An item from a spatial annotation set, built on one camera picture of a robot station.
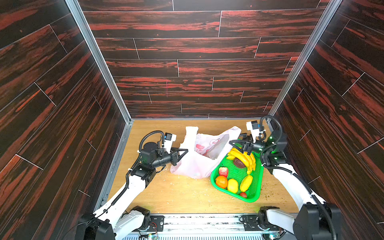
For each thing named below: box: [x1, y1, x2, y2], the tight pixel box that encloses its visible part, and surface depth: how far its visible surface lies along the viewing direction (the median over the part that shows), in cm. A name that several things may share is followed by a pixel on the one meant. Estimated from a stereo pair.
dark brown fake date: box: [234, 157, 246, 169], surface depth 90 cm
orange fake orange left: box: [215, 175, 228, 189], surface depth 83 cm
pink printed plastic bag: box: [170, 126, 242, 179], surface depth 76 cm
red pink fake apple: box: [219, 166, 228, 178], surface depth 90 cm
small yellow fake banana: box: [240, 175, 253, 192], surface depth 85 cm
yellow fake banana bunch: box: [226, 148, 256, 175], surface depth 89 cm
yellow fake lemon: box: [227, 178, 238, 194], surface depth 84 cm
